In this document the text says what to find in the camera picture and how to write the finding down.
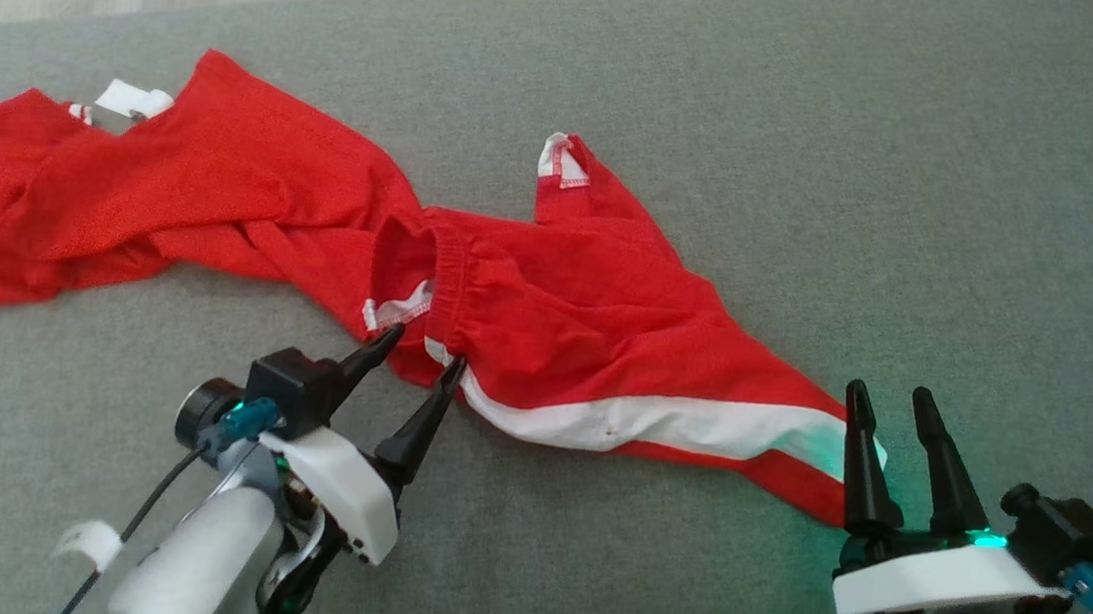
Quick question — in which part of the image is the white left cable tag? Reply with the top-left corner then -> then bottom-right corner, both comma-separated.
50,517 -> 127,575

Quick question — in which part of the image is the grey and yellow sofa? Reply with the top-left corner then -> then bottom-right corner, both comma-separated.
0,0 -> 1093,614

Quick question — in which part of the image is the red Bulls jersey shirt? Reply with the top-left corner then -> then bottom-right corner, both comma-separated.
0,29 -> 440,370

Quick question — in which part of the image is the red shorts white stripe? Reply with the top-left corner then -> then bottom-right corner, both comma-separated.
344,115 -> 917,533

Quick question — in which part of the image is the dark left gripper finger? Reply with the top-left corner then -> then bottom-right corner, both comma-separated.
326,317 -> 406,416
371,347 -> 469,492

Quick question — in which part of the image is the black left cable teal plug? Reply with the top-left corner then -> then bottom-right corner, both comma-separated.
59,379 -> 283,614

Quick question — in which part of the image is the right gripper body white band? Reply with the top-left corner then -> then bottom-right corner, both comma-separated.
829,521 -> 1076,614

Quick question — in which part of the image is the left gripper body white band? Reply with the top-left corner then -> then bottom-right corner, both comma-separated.
249,420 -> 410,567

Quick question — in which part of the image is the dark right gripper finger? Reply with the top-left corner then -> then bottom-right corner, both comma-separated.
899,385 -> 1001,541
832,378 -> 917,541

